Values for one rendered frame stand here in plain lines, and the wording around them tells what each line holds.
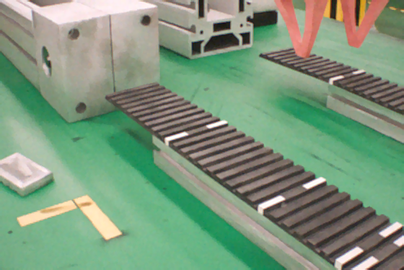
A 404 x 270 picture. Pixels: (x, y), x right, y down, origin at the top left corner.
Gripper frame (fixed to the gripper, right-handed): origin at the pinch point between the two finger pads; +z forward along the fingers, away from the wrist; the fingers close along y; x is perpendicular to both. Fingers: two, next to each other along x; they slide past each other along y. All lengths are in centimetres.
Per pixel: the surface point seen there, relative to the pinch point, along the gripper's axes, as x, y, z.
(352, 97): 5.0, 1.8, 3.7
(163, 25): -24.3, 5.0, 2.6
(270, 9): -26.4, -15.3, 3.0
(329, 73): 1.2, 1.2, 2.6
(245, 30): -18.3, -3.8, 3.3
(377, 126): 8.3, 1.8, 5.4
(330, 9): -223, -249, 61
